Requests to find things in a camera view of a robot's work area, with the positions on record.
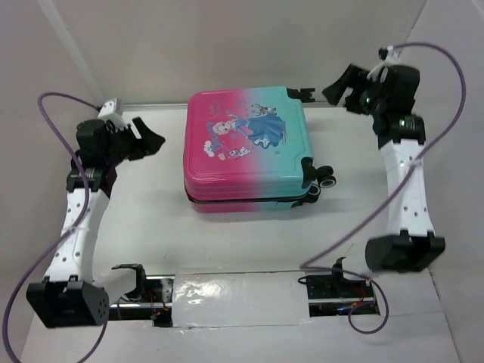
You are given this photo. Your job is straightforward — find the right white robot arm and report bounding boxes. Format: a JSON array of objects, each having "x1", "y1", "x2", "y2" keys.
[{"x1": 322, "y1": 64, "x2": 445, "y2": 296}]

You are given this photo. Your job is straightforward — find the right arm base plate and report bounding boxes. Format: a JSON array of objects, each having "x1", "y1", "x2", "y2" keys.
[{"x1": 298, "y1": 275, "x2": 374, "y2": 302}]

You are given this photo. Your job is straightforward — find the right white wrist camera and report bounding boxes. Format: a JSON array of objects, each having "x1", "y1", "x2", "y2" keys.
[{"x1": 367, "y1": 45, "x2": 402, "y2": 81}]

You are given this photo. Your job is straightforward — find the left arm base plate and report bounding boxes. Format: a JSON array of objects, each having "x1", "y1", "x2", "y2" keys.
[{"x1": 101, "y1": 275, "x2": 175, "y2": 309}]

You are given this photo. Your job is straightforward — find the pink hard-shell suitcase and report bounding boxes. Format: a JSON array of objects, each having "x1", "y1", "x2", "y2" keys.
[{"x1": 183, "y1": 86, "x2": 337, "y2": 213}]

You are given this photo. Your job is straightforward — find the white glossy cover sheet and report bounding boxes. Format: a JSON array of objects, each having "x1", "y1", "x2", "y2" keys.
[{"x1": 172, "y1": 271, "x2": 310, "y2": 328}]

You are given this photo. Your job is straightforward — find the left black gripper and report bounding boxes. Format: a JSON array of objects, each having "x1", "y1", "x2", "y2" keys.
[{"x1": 105, "y1": 117, "x2": 167, "y2": 167}]

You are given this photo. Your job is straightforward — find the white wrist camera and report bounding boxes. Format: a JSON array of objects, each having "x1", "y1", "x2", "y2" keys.
[
  {"x1": 98, "y1": 98, "x2": 126, "y2": 129},
  {"x1": 367, "y1": 45, "x2": 402, "y2": 81}
]

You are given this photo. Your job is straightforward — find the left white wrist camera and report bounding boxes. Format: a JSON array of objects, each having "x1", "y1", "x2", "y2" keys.
[{"x1": 98, "y1": 98, "x2": 126, "y2": 129}]

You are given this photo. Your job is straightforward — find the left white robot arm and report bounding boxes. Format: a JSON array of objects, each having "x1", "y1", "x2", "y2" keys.
[{"x1": 26, "y1": 117, "x2": 166, "y2": 329}]

